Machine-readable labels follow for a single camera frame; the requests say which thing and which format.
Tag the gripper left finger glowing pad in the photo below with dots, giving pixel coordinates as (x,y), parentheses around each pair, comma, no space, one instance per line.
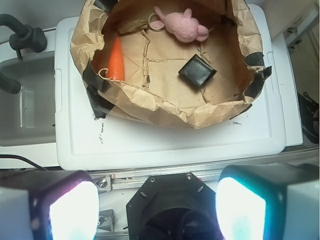
(63,205)

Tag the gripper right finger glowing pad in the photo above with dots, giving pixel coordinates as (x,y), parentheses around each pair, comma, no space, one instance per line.
(269,202)

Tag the black box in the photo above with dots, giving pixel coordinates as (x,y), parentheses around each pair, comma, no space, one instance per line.
(197,72)

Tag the white plastic bin lid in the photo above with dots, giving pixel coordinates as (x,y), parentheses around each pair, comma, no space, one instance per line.
(111,143)

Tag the white sink basin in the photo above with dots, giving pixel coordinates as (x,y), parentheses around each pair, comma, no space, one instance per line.
(27,119)

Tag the orange plastic carrot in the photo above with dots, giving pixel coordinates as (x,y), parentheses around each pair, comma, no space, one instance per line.
(116,62)

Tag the brown paper bag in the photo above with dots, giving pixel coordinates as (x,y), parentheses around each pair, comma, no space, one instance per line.
(152,91)

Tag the black faucet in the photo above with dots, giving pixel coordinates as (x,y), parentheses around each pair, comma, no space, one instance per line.
(25,36)

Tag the pink plush bunny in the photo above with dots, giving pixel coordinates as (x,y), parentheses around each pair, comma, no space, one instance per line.
(182,25)

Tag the metal corner bracket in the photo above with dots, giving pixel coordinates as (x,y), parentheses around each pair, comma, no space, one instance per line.
(104,183)

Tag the aluminium extrusion rail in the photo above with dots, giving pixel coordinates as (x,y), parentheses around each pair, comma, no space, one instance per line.
(134,178)

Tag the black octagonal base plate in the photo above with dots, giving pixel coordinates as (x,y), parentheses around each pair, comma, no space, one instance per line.
(173,207)

